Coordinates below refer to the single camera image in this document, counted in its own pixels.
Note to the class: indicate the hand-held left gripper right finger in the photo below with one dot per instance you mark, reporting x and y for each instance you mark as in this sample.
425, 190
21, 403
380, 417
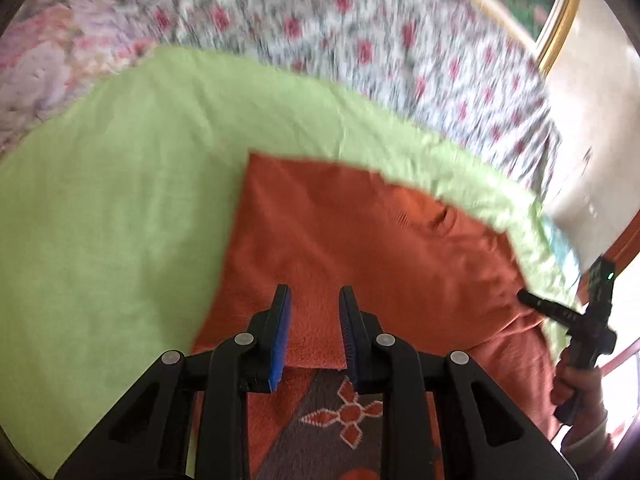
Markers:
350, 345

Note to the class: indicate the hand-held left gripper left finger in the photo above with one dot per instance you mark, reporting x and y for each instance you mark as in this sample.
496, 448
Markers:
279, 345

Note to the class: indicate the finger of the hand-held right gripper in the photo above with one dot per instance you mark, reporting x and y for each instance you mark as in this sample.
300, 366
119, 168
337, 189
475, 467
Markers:
547, 307

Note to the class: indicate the orange garment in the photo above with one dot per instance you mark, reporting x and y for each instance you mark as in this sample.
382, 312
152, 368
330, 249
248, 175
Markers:
360, 240

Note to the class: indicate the person's right forearm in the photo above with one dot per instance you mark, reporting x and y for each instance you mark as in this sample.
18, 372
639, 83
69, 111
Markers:
587, 442

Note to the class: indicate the person's right hand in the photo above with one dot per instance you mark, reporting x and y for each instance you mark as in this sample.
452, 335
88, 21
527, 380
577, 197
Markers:
587, 392

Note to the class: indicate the light blue cloth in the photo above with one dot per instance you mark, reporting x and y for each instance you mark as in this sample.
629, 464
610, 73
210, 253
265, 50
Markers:
562, 247

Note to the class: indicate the grey orange patterned cloth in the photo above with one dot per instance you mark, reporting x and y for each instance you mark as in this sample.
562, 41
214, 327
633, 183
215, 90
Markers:
345, 415

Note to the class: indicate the light green cloth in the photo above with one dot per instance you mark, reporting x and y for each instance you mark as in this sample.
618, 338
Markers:
115, 210

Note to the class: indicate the gold framed picture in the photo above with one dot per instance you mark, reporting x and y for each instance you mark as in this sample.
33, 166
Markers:
550, 5

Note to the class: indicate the floral bed sheet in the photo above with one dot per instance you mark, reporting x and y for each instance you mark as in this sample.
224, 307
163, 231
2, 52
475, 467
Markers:
360, 40

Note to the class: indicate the pink patterned quilt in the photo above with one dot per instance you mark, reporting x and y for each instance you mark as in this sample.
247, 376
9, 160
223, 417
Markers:
45, 55

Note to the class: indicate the brown wooden frame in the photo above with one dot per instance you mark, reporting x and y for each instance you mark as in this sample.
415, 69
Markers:
627, 245

